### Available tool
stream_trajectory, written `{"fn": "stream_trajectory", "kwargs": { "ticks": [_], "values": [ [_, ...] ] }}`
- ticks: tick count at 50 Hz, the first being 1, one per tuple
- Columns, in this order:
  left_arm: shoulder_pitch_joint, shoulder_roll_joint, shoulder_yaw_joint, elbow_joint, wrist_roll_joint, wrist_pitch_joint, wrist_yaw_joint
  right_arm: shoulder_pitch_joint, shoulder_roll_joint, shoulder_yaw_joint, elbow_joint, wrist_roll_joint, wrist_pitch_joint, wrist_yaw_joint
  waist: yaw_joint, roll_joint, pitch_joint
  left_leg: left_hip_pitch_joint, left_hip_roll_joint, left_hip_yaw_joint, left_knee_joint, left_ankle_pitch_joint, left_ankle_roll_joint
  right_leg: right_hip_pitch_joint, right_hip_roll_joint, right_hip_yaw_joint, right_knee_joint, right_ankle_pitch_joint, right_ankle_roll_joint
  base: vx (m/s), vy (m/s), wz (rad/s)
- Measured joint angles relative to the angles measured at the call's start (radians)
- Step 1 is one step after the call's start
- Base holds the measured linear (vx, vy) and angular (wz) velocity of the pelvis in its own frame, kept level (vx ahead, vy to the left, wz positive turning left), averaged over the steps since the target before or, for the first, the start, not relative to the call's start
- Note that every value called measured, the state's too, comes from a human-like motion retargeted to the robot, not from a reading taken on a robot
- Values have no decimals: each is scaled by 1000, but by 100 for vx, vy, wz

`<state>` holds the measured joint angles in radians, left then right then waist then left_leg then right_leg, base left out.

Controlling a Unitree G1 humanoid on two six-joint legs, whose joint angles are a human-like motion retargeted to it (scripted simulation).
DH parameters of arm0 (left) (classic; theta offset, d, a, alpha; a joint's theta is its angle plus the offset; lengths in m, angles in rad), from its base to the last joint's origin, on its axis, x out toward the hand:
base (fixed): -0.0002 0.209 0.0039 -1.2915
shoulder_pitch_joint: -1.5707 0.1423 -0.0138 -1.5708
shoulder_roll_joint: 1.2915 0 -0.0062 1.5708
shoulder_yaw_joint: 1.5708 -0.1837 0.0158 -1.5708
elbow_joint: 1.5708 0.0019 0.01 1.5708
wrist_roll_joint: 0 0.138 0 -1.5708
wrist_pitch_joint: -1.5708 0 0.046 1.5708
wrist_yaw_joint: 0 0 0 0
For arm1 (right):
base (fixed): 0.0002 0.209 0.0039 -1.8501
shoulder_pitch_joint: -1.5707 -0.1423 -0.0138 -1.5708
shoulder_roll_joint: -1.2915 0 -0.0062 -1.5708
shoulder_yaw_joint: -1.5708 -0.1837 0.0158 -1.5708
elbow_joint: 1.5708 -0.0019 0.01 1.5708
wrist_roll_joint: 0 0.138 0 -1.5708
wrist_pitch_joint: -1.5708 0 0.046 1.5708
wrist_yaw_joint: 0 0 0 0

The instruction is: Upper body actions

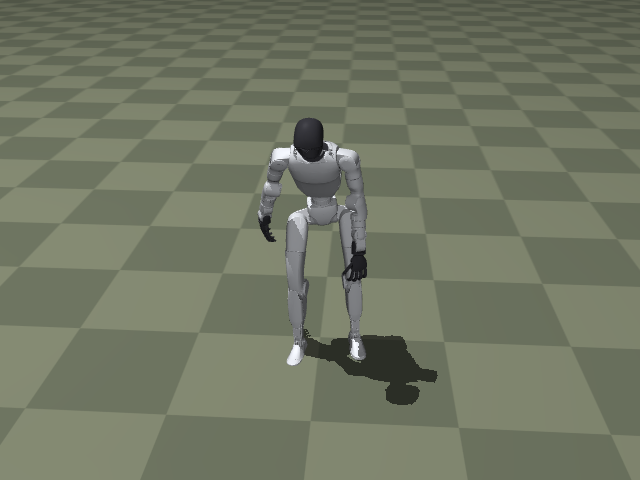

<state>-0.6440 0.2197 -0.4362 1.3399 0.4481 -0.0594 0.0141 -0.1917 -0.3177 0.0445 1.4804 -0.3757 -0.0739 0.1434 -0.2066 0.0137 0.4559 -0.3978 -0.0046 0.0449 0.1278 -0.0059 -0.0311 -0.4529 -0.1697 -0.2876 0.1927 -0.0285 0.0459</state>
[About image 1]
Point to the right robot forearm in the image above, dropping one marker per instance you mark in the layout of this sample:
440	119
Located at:
266	204

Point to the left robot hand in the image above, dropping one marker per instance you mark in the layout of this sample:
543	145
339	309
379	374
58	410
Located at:
358	264

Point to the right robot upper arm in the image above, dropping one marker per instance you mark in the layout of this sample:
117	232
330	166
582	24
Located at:
278	163

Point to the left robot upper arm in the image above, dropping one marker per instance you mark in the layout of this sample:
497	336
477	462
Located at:
349	162

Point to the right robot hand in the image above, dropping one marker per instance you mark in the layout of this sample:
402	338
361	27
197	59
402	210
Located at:
265	228

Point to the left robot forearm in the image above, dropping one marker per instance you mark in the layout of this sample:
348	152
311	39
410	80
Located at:
358	218

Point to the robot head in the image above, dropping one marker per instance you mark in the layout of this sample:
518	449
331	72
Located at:
308	139

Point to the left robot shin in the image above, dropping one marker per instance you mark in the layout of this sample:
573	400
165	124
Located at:
354	307

